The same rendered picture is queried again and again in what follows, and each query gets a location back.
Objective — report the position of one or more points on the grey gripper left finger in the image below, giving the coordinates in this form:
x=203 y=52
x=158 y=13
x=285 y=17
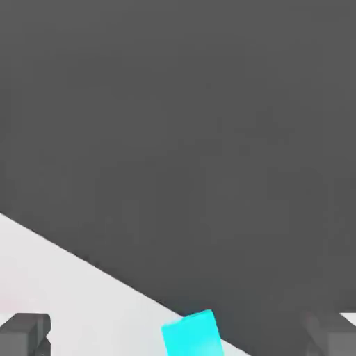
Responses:
x=22 y=335

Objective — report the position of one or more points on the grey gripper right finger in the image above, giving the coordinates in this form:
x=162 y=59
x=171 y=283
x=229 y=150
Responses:
x=338 y=338

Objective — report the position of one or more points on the small cyan cube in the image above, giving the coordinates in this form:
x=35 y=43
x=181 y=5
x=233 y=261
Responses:
x=192 y=335

